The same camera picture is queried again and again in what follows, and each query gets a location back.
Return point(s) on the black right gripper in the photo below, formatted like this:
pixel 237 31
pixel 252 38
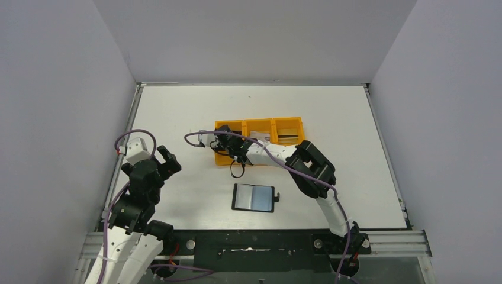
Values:
pixel 219 142

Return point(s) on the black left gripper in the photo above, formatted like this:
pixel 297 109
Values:
pixel 161 161

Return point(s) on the black leather card holder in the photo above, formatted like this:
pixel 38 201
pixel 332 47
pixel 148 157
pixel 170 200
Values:
pixel 254 198

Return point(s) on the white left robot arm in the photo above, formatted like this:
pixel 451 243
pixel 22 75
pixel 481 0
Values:
pixel 132 238

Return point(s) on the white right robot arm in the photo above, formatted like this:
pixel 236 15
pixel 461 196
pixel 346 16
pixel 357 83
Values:
pixel 310 170

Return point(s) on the silver patterned card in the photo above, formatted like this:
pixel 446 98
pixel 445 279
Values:
pixel 263 136

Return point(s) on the yellow three-compartment bin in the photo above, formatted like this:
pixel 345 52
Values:
pixel 269 125

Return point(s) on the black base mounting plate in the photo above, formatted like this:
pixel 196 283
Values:
pixel 260 250

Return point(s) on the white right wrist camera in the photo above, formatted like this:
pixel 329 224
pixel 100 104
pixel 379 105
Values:
pixel 207 138

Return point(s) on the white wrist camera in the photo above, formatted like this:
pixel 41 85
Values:
pixel 207 138
pixel 136 151

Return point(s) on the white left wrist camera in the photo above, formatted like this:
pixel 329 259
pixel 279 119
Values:
pixel 136 151

